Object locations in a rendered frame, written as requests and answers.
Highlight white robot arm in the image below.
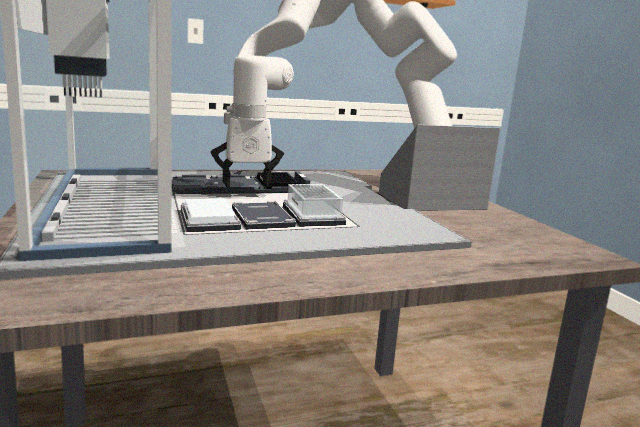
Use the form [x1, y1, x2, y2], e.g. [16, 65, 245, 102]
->
[224, 0, 457, 128]

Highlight black well plate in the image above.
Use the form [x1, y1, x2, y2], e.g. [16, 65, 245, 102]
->
[257, 172, 299, 189]

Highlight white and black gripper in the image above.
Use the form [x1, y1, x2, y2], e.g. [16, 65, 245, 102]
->
[210, 116, 284, 188]

